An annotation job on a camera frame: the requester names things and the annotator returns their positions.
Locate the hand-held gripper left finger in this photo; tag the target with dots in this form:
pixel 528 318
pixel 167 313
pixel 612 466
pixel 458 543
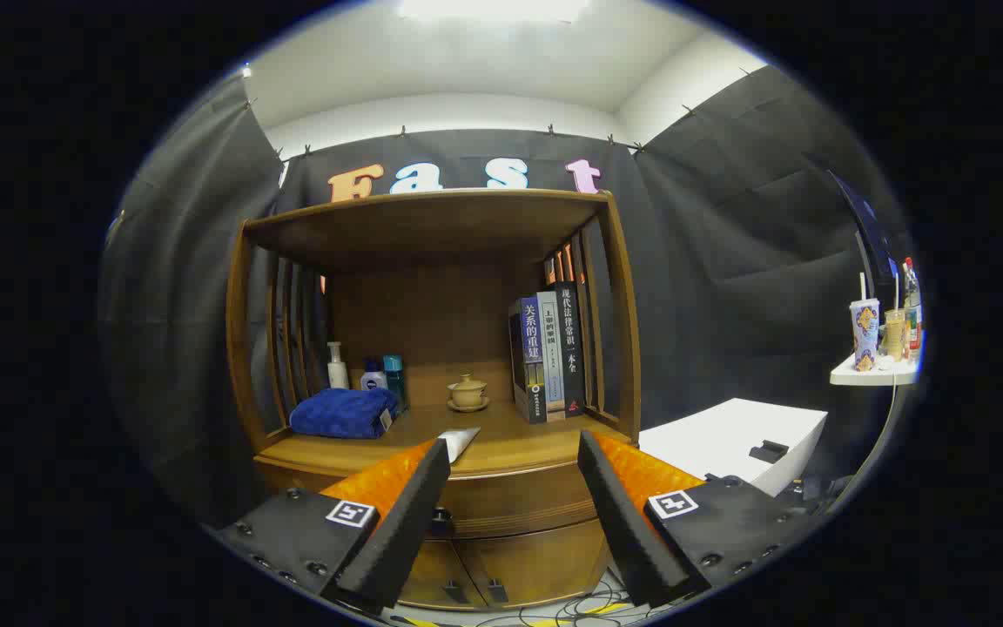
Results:
pixel 406 522

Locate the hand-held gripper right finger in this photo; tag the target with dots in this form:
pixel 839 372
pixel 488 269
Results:
pixel 623 522

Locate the white cosmetic tube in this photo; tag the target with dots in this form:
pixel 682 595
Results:
pixel 458 440

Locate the brown wooden drawer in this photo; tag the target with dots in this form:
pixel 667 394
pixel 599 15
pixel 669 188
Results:
pixel 510 501

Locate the wooden cabinet door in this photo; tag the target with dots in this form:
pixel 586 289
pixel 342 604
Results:
pixel 545 566
pixel 432 575

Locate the wooden countertop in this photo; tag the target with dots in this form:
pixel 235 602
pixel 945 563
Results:
pixel 536 435

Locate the brown wooden cabinet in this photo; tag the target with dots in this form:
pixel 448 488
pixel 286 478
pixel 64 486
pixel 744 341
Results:
pixel 432 322

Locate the yellow black floor tape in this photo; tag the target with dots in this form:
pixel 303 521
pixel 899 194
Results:
pixel 419 622

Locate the blue folded towel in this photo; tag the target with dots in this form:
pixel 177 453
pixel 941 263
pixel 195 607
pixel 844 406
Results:
pixel 340 414

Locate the beige saucer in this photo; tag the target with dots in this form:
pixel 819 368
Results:
pixel 467 407

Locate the beige lidded tea cup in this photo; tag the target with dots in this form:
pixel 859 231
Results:
pixel 467 389

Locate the teal blue bottle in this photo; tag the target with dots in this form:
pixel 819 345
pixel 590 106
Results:
pixel 393 374

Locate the white bottle with blue cap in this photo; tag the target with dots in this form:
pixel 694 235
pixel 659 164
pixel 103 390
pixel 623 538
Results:
pixel 373 376

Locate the white pump bottle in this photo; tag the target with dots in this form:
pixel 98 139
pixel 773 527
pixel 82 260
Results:
pixel 337 370

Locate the grey spine book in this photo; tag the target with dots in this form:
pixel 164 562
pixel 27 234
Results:
pixel 551 348

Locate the blue spine book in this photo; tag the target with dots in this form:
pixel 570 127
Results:
pixel 529 357

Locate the black spine book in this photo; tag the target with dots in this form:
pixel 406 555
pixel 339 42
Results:
pixel 569 340

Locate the patterned paper cup with straw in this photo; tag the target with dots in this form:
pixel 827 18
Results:
pixel 865 335

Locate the beige drink cup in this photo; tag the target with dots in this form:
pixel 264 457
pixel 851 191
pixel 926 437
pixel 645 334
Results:
pixel 894 331

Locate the ceiling light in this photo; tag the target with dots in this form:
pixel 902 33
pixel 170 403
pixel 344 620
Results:
pixel 493 9

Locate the white wall shelf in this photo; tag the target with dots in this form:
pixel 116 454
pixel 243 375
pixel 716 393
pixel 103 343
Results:
pixel 876 374

